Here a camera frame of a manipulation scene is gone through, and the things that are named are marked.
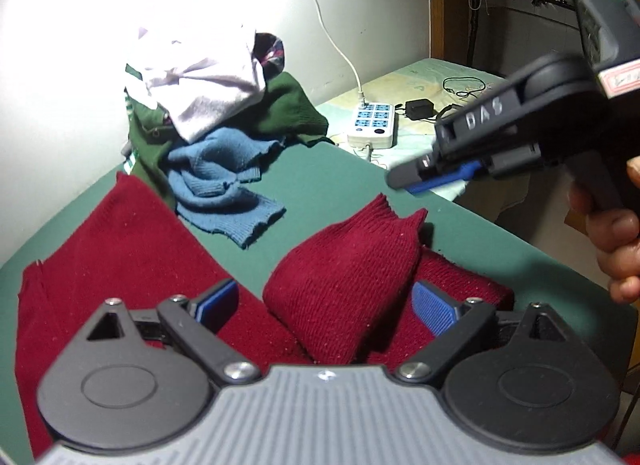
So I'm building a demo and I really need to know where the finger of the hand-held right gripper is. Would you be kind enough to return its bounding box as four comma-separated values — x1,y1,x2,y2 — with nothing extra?
406,162,485,194
387,157,441,190

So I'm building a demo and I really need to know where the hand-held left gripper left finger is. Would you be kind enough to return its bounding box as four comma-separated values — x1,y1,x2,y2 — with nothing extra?
82,279,262,388

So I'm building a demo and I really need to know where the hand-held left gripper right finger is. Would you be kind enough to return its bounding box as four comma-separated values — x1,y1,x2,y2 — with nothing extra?
395,281,576,387

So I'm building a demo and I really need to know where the red knit sweater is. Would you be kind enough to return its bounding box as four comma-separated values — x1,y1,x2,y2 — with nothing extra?
15,172,516,458

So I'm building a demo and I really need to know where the person's right hand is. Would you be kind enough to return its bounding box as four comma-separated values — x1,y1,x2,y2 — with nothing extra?
570,157,640,303

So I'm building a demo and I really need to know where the white power strip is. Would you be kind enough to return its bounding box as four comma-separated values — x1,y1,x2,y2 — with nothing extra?
347,102,398,150

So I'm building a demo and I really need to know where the black power adapter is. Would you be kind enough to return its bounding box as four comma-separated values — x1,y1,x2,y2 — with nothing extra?
405,99,436,122

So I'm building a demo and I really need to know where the pale patterned sheet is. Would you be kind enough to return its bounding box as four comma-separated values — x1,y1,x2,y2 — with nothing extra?
315,57,531,226

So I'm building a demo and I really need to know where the dark green sweater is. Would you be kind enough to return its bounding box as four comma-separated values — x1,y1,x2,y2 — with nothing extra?
122,72,329,216

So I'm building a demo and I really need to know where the blue knit sweater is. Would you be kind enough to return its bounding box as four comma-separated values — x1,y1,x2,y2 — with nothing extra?
167,127,287,250

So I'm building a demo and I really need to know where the plaid cloth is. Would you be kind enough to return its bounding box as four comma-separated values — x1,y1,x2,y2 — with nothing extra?
252,32,286,80

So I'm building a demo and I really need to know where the white garment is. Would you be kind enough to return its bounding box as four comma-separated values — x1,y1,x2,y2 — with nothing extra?
125,25,268,142

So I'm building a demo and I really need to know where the black cable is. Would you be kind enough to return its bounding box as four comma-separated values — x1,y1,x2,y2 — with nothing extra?
442,76,490,98

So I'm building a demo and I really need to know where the white power cable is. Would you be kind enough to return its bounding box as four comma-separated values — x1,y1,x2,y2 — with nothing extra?
300,0,366,106

